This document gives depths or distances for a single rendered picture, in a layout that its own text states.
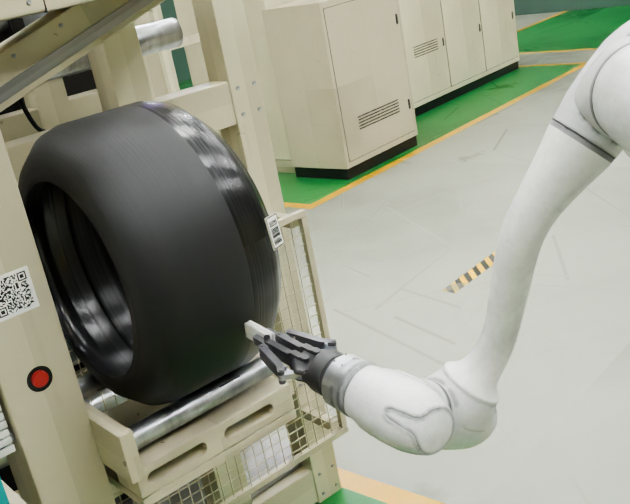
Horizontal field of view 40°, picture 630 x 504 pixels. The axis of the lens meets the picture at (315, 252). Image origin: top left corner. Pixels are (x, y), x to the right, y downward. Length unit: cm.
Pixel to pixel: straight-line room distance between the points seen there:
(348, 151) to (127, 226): 489
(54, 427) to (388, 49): 534
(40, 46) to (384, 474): 176
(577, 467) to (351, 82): 397
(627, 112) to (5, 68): 128
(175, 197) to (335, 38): 478
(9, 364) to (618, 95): 104
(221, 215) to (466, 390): 50
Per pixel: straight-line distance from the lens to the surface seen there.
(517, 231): 124
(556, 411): 320
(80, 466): 168
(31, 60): 195
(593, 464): 293
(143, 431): 163
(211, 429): 168
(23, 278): 154
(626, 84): 107
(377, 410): 129
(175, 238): 145
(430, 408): 127
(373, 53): 651
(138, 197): 146
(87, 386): 187
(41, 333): 157
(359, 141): 637
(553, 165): 122
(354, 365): 136
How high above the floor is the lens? 168
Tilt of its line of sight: 20 degrees down
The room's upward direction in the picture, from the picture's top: 11 degrees counter-clockwise
